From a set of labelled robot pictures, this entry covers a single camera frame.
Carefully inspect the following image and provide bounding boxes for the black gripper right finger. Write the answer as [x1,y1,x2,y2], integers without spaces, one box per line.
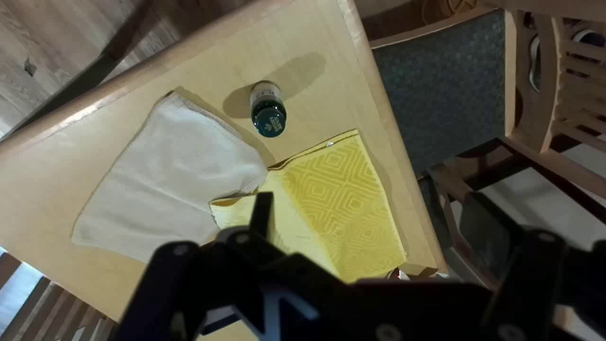
[457,191,569,341]

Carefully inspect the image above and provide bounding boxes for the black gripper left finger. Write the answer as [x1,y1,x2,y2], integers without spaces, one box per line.
[113,191,287,341]

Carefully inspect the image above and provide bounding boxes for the yellow patterned towel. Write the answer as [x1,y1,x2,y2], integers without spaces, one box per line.
[211,128,410,284]

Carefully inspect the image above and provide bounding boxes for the beige plain cloth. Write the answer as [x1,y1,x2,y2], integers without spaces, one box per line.
[71,90,272,265]

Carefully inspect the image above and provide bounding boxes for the wooden slat-back chair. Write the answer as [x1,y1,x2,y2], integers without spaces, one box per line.
[419,134,606,280]
[368,0,606,191]

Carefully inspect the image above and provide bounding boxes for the small green pill bottle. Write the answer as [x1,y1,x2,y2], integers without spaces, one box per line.
[249,79,291,140]

